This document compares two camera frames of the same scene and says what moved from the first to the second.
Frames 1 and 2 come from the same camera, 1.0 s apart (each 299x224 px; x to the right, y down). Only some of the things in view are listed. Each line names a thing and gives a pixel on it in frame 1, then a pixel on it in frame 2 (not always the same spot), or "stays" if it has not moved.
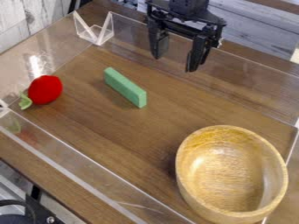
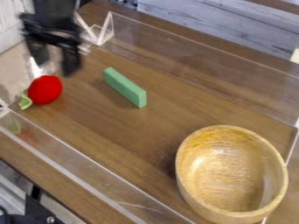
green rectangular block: x=125 y=87 stays
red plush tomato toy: x=44 y=89 stays
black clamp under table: x=36 y=213 stays
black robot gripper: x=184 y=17 to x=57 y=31
